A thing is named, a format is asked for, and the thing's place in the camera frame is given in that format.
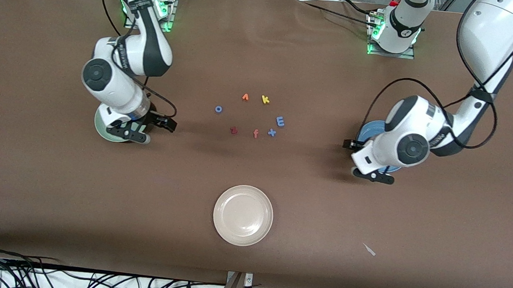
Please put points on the beige plate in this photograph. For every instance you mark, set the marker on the beige plate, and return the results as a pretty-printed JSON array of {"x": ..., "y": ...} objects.
[{"x": 243, "y": 215}]

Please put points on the blue foam letter x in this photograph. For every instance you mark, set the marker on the blue foam letter x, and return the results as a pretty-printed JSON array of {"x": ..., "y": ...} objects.
[{"x": 272, "y": 132}]

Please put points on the blue foam letter o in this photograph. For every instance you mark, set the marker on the blue foam letter o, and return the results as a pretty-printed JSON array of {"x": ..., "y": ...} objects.
[{"x": 215, "y": 109}]

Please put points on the red foam letter z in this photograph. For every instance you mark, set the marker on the red foam letter z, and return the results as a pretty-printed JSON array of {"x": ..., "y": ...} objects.
[{"x": 233, "y": 130}]

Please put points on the green plate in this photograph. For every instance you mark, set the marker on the green plate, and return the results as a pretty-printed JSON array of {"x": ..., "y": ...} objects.
[{"x": 100, "y": 128}]

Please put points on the orange foam letter A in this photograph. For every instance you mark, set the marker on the orange foam letter A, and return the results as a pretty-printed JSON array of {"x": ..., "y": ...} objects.
[{"x": 245, "y": 97}]

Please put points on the blue foam letter E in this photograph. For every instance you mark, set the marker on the blue foam letter E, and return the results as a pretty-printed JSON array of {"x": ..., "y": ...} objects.
[{"x": 279, "y": 121}]

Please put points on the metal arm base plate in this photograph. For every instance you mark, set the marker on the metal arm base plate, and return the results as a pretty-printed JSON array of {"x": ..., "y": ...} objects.
[
  {"x": 171, "y": 20},
  {"x": 392, "y": 54}
]

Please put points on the blue plate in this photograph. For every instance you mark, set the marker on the blue plate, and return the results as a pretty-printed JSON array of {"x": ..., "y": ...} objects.
[{"x": 369, "y": 130}]

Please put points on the small white paper scrap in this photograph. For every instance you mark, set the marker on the small white paper scrap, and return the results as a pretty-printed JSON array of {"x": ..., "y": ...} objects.
[{"x": 369, "y": 249}]

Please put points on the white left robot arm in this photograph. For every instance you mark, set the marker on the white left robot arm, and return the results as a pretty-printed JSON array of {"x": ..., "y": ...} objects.
[{"x": 494, "y": 30}]

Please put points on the salmon foam letter f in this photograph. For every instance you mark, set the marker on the salmon foam letter f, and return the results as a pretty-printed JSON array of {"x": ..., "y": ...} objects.
[{"x": 255, "y": 133}]

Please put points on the brown table cover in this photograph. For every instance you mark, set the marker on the brown table cover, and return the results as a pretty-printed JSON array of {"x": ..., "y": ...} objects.
[{"x": 93, "y": 204}]

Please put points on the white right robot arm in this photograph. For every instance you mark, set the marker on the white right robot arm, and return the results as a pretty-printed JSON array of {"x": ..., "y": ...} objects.
[{"x": 117, "y": 90}]

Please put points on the yellow foam letter k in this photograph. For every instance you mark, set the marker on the yellow foam letter k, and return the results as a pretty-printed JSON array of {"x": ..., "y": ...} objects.
[{"x": 265, "y": 100}]

